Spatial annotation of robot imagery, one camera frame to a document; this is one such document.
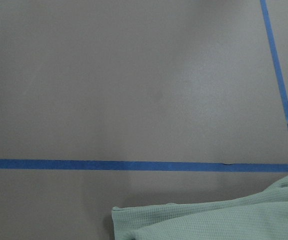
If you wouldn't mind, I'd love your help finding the olive green long-sleeve shirt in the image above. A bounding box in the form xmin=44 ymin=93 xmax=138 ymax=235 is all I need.
xmin=112 ymin=176 xmax=288 ymax=240

